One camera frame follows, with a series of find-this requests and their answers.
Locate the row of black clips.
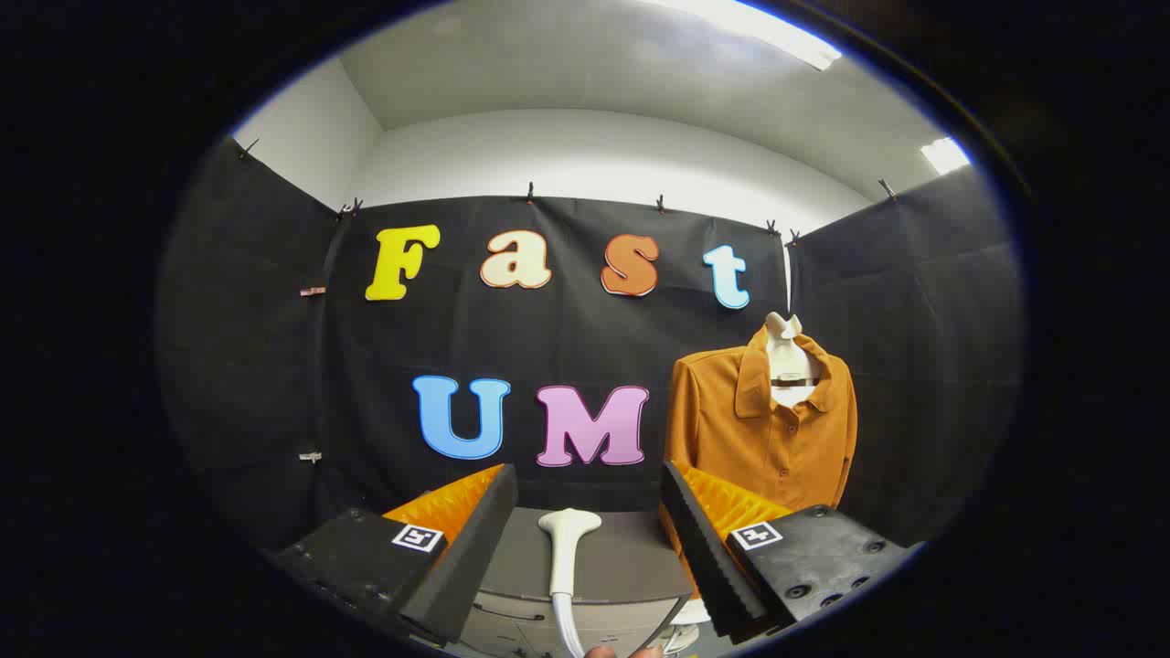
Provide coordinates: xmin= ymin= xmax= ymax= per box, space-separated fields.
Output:
xmin=239 ymin=137 xmax=899 ymax=248

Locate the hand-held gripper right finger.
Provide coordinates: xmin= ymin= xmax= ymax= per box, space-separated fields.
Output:
xmin=658 ymin=460 xmax=917 ymax=641

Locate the grey cabinet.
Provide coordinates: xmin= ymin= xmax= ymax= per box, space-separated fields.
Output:
xmin=457 ymin=507 xmax=696 ymax=658

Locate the white ribbed steamer hose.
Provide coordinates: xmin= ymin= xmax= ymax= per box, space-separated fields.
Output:
xmin=551 ymin=592 xmax=587 ymax=658

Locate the orange button-up shirt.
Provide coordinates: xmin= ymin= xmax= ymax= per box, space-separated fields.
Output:
xmin=660 ymin=326 xmax=858 ymax=549

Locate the small ceiling light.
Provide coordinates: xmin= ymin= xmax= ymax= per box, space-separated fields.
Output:
xmin=919 ymin=137 xmax=972 ymax=176

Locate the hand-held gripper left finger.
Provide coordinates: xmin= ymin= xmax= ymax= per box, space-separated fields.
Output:
xmin=270 ymin=463 xmax=519 ymax=646

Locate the white plastic clothes hanger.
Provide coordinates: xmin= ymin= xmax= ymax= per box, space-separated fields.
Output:
xmin=763 ymin=312 xmax=824 ymax=409

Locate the long ceiling light panel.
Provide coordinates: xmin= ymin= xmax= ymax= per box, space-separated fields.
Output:
xmin=640 ymin=0 xmax=842 ymax=72

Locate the white garment steamer head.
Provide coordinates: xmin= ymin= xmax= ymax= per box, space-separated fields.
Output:
xmin=537 ymin=508 xmax=604 ymax=598

